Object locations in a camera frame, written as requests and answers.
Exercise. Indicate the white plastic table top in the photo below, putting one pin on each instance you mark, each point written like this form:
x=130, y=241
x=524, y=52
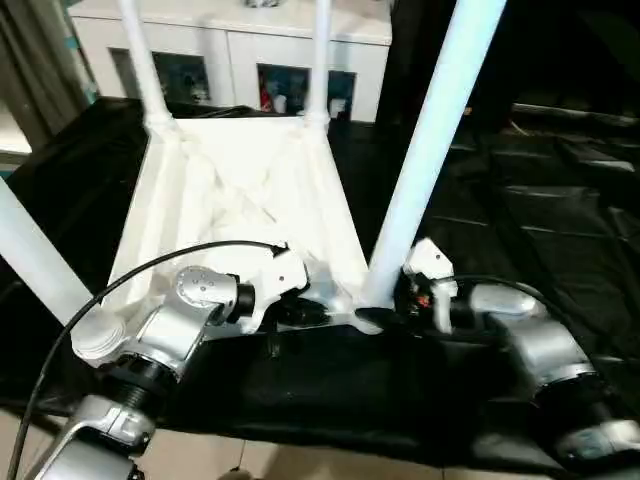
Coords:
x=240, y=150

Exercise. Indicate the black work mat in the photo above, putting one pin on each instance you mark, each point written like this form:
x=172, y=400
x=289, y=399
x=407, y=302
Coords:
x=525, y=210

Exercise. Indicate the black white patterned box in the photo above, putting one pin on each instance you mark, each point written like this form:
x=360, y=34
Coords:
x=262, y=3

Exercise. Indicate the red white bottle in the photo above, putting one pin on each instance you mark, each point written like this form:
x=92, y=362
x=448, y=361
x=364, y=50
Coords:
x=265, y=95

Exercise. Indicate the grey curtain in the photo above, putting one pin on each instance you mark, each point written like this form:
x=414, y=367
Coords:
x=40, y=75

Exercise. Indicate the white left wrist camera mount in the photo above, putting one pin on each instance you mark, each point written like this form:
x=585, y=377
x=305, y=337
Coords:
x=280, y=270

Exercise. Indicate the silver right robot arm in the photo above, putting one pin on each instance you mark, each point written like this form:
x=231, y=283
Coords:
x=540, y=340

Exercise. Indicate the white glass door cabinet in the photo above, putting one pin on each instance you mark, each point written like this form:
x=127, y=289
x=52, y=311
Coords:
x=225, y=45

